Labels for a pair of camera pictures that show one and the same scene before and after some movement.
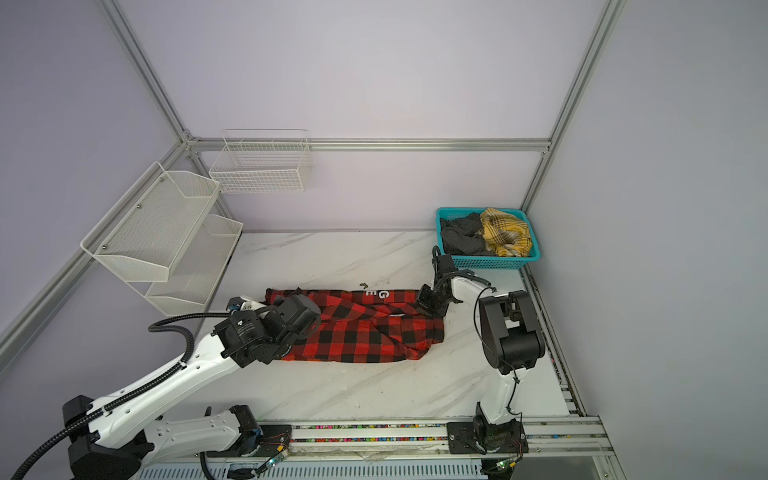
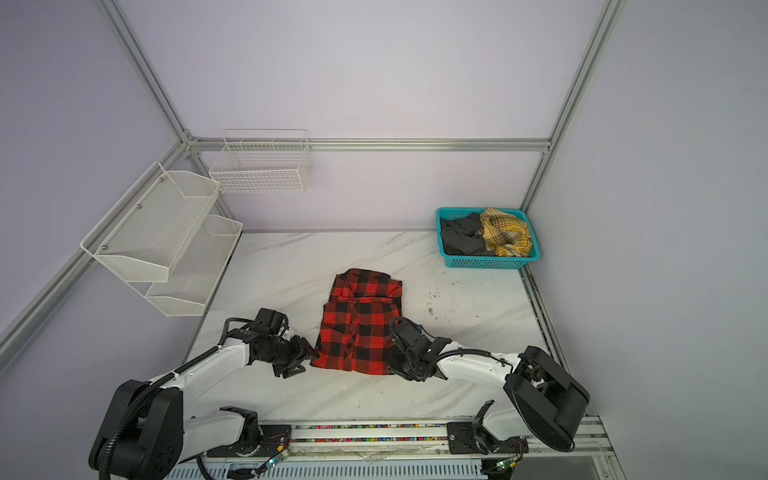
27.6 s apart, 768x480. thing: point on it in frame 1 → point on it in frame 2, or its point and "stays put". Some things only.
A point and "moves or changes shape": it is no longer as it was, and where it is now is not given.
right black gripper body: [432, 301] → [402, 364]
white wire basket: [261, 161] stays put
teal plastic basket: [487, 238] stays put
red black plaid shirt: [368, 326] moves or changes shape
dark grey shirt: [461, 236] stays put
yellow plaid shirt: [504, 234] stays put
